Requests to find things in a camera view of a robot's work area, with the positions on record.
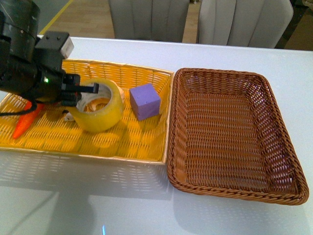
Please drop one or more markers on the brown wicker basket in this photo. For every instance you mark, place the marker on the brown wicker basket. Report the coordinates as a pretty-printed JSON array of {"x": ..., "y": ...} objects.
[{"x": 227, "y": 139}]

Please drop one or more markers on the toy panda figure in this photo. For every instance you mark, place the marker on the toy panda figure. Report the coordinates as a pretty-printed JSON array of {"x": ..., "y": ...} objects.
[{"x": 68, "y": 116}]

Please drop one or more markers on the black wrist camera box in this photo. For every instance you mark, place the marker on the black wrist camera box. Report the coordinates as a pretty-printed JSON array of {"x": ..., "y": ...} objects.
[{"x": 52, "y": 49}]

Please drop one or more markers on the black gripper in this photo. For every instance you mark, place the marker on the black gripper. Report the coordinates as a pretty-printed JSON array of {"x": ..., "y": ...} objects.
[{"x": 33, "y": 81}]

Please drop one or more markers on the right grey chair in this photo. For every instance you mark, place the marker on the right grey chair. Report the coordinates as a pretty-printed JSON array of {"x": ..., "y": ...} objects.
[{"x": 243, "y": 23}]

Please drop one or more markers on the orange toy carrot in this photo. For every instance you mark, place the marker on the orange toy carrot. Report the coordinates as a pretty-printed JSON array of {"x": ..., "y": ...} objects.
[{"x": 25, "y": 121}]

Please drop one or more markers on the clear yellow tape roll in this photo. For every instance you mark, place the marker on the clear yellow tape roll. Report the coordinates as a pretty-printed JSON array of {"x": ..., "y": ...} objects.
[{"x": 99, "y": 120}]

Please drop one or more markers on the purple foam cube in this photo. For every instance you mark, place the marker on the purple foam cube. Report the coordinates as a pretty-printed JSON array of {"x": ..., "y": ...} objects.
[{"x": 145, "y": 101}]

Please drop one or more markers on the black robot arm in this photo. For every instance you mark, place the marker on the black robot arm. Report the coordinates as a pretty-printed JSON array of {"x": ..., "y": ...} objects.
[{"x": 18, "y": 29}]

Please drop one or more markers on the toy croissant bread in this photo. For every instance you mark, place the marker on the toy croissant bread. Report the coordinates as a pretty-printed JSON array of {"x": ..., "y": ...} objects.
[{"x": 96, "y": 104}]

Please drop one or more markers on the grey chair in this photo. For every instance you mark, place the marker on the grey chair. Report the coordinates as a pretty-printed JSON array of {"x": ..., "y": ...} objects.
[
  {"x": 154, "y": 20},
  {"x": 243, "y": 23}
]

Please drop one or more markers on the yellow woven basket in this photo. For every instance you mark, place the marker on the yellow woven basket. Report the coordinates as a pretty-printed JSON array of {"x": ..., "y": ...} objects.
[{"x": 129, "y": 140}]

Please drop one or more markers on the left grey chair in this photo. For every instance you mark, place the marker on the left grey chair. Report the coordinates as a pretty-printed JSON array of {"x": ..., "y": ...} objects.
[{"x": 154, "y": 20}]

